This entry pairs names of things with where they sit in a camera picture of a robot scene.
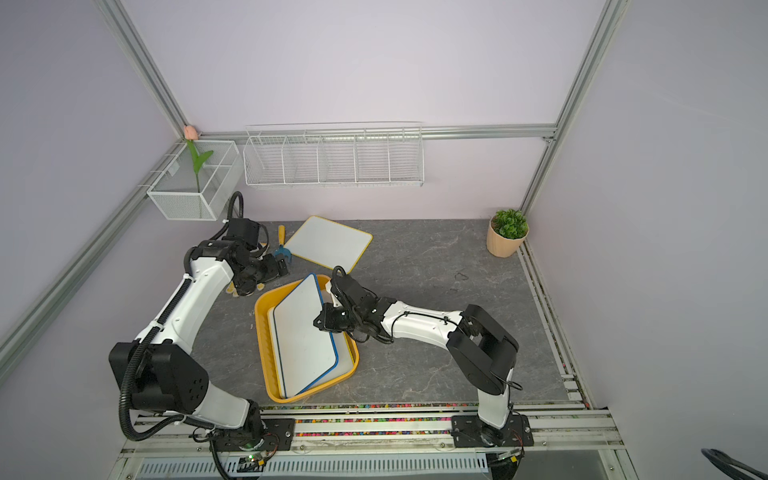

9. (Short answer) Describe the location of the beige plant pot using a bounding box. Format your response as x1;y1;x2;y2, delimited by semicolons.
486;220;528;258

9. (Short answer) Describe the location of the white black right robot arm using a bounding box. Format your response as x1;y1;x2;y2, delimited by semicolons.
313;266;519;433

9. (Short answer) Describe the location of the white mesh wall basket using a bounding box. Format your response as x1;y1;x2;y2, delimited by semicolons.
148;140;244;221

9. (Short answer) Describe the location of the white wire wall shelf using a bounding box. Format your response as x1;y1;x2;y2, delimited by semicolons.
243;121;425;188

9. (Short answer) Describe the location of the blue garden fork yellow handle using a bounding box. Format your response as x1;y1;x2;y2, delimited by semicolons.
273;224;292;264

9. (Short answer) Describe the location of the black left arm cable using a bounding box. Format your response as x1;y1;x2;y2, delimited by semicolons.
116;190;247;444

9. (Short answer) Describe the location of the pink artificial tulip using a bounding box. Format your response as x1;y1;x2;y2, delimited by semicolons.
183;125;213;193

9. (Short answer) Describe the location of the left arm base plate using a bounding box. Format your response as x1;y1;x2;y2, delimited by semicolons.
210;417;296;453

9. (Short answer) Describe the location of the aluminium frame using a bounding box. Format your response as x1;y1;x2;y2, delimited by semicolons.
0;0;631;385

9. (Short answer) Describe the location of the blue-framed whiteboard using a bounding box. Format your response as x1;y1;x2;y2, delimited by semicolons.
272;273;340;399

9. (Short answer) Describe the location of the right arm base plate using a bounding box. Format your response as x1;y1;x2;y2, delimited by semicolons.
450;412;534;448

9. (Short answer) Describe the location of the green artificial plant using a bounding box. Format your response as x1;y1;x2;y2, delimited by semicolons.
491;209;529;240

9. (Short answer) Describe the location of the yellow storage tray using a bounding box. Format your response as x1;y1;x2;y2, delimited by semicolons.
254;274;360;403

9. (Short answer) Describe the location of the white vented front panel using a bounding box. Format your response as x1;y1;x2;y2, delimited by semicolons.
132;453;490;479

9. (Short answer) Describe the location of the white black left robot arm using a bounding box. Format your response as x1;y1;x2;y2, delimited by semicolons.
108;218;284;448

